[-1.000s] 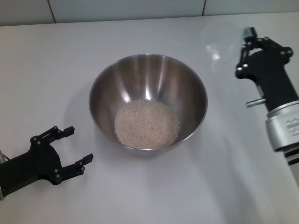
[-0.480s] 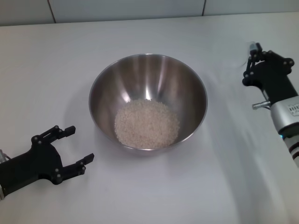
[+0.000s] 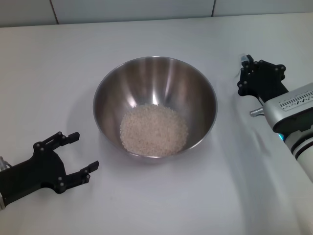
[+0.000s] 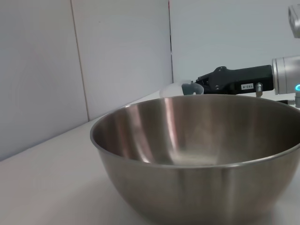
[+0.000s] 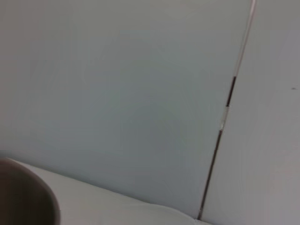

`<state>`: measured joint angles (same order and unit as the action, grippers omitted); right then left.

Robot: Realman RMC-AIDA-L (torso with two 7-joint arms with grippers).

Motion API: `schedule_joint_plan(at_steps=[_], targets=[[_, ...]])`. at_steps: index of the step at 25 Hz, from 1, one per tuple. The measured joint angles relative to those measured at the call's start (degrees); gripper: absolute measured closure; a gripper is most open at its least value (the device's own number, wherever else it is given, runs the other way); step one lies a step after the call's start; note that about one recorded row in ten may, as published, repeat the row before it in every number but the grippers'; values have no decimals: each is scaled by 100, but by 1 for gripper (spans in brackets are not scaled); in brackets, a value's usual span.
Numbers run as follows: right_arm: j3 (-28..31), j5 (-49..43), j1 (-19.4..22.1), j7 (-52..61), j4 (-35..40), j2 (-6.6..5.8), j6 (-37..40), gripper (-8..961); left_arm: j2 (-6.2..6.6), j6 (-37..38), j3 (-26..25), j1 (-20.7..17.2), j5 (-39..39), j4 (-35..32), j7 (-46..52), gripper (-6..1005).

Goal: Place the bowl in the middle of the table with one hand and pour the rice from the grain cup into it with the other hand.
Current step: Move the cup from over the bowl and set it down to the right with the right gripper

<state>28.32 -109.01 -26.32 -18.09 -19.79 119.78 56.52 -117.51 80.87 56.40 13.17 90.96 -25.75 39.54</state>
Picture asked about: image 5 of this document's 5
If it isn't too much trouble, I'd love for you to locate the stainless steel mixing bowl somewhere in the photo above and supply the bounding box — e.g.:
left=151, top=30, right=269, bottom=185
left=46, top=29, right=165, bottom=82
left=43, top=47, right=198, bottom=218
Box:
left=0, top=156, right=62, bottom=225

